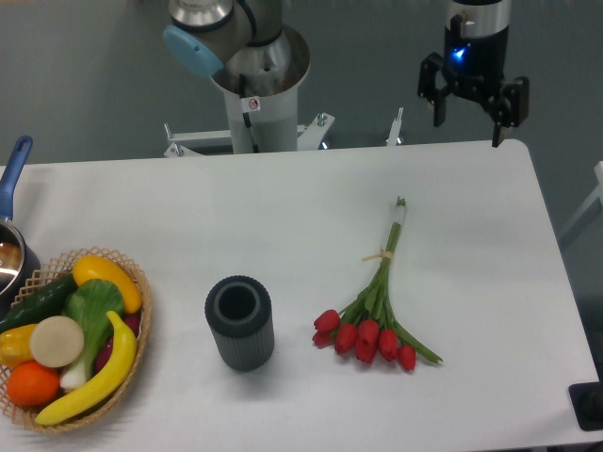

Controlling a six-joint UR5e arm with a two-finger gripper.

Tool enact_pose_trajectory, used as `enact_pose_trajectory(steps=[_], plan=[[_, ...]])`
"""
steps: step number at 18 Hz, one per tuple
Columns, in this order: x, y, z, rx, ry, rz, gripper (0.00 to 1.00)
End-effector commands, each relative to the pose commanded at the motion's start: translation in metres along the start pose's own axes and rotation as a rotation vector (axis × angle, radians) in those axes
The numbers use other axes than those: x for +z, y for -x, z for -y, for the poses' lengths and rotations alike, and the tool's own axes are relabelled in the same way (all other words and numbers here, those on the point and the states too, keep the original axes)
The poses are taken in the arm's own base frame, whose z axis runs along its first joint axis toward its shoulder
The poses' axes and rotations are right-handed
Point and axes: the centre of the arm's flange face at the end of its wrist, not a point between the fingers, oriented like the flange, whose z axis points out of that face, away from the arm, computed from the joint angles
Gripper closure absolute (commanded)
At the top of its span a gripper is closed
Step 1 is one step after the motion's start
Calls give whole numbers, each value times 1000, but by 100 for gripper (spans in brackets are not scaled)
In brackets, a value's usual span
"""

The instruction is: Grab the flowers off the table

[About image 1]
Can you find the white chair frame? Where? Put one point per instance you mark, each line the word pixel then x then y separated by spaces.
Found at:
pixel 585 214

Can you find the yellow banana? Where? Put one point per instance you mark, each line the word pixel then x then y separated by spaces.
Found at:
pixel 102 385

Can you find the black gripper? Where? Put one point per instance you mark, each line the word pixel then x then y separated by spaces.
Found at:
pixel 475 41

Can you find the dark red vegetable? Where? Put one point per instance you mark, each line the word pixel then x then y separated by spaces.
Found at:
pixel 133 322

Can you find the orange fruit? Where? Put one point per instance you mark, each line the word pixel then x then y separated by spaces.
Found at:
pixel 32 384

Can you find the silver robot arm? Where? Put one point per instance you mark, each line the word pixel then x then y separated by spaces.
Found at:
pixel 258 63

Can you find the blue handled saucepan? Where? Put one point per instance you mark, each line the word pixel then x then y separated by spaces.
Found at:
pixel 18 260

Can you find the yellow bell pepper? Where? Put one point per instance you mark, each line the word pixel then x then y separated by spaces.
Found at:
pixel 15 348

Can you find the green cucumber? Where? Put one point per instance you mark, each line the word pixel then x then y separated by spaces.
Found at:
pixel 45 302

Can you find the red tulip bouquet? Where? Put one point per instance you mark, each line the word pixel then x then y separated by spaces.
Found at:
pixel 368 326

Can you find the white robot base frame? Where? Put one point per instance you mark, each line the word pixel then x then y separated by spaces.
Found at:
pixel 310 137

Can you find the black clamp at table edge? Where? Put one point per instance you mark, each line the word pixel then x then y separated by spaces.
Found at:
pixel 586 400

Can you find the woven wicker basket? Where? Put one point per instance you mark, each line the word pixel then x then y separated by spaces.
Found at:
pixel 53 270

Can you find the dark grey ribbed vase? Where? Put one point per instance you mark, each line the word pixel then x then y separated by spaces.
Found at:
pixel 238 311

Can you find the green bok choy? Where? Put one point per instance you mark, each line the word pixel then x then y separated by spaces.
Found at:
pixel 88 306

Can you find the beige round disc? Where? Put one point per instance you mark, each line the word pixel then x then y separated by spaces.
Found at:
pixel 56 341

